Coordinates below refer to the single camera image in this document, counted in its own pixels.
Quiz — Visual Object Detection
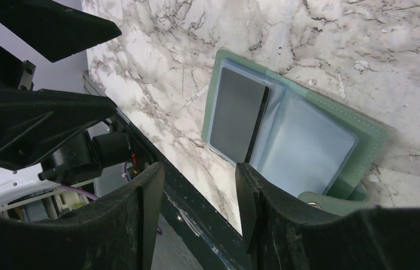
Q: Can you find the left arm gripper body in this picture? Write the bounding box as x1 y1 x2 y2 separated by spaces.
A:
0 1 121 89

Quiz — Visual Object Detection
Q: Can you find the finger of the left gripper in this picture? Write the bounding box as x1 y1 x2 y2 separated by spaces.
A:
0 87 116 170

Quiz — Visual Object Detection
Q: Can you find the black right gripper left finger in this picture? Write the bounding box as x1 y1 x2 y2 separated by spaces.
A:
0 163 165 269

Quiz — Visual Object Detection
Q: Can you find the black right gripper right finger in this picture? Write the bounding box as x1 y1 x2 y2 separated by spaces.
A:
235 163 420 269

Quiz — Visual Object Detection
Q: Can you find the green card holder wallet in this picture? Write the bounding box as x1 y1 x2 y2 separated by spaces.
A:
201 49 388 215

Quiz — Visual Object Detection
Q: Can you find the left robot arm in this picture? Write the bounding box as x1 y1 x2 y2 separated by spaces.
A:
0 1 130 207

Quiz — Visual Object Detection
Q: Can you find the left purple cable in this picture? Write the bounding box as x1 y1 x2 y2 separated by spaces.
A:
58 162 164 236

